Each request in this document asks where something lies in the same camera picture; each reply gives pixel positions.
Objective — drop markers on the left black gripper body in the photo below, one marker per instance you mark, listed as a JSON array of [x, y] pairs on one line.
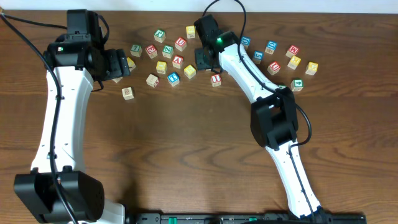
[[121, 63]]

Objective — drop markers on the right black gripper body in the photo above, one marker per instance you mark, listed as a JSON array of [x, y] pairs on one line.
[[203, 62]]

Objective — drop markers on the yellow O block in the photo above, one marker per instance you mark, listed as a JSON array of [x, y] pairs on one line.
[[161, 67]]

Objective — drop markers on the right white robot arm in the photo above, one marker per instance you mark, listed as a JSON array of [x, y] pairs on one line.
[[274, 122]]

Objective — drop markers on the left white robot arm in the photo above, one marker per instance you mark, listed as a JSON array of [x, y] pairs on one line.
[[57, 189]]

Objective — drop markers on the yellow K block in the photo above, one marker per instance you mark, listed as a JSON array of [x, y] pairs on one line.
[[131, 64]]

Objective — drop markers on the green V block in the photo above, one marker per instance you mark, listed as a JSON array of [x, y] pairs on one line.
[[116, 80]]

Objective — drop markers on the yellow S block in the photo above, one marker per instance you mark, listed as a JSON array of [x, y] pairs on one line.
[[190, 71]]

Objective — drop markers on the red I block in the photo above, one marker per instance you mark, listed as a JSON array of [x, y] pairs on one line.
[[216, 80]]

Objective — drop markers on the red A block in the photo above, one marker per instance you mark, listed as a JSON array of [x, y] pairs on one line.
[[177, 61]]

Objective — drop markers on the red U block left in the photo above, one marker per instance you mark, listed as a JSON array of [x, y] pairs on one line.
[[181, 44]]

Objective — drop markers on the red u block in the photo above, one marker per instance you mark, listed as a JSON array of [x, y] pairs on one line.
[[273, 68], [181, 44]]

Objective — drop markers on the wood picture block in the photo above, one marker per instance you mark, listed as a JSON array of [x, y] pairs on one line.
[[128, 93]]

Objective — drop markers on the yellow block top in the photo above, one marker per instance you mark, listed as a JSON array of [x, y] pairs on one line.
[[191, 32]]

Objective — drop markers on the blue T block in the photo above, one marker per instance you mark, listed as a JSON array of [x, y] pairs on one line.
[[173, 79]]

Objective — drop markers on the plain wood red-side block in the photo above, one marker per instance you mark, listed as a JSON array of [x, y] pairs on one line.
[[152, 80]]

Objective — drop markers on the red E block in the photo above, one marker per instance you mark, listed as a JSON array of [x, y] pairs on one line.
[[151, 51]]

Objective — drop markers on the green Z block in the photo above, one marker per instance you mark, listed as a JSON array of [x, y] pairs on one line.
[[167, 51]]

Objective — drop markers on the blue D block left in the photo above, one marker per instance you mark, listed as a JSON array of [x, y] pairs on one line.
[[245, 41]]

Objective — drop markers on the blue d block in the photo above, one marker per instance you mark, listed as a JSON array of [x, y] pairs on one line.
[[245, 41], [271, 47]]

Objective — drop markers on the green J block top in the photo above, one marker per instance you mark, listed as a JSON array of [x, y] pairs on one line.
[[159, 35]]

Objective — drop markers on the blue 5 block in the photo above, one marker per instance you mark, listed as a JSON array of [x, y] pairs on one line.
[[257, 57]]

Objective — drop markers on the blue D block right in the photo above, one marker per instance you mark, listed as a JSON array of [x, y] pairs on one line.
[[271, 47]]

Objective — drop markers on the red U block right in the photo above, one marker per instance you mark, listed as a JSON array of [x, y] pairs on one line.
[[273, 68]]

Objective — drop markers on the red M block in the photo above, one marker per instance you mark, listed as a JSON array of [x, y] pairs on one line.
[[292, 51]]

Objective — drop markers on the yellow Y block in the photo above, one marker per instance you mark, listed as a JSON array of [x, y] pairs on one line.
[[294, 62]]

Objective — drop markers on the green 4 block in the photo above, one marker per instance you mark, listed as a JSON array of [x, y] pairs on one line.
[[297, 85]]

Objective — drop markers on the yellow G block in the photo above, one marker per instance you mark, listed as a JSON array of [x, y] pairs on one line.
[[311, 68]]

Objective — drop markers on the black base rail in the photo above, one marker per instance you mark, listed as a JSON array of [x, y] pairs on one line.
[[277, 218]]

